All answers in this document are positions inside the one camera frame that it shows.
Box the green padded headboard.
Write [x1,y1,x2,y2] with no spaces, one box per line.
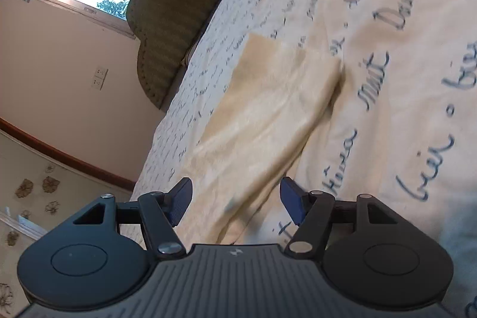
[123,0,274,114]

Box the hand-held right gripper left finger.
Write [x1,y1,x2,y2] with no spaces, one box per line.
[72,177,193,259]

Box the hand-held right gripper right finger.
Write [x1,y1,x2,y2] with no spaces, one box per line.
[279,176,405,261]

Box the brown wooden trim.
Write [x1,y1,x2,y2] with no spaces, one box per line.
[0,117,137,192]

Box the white script-printed quilt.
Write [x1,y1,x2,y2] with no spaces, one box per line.
[128,0,477,318]

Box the floral-patterned wardrobe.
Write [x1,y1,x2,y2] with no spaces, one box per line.
[0,130,137,318]

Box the cream blanket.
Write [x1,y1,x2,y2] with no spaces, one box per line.
[177,33,345,246]

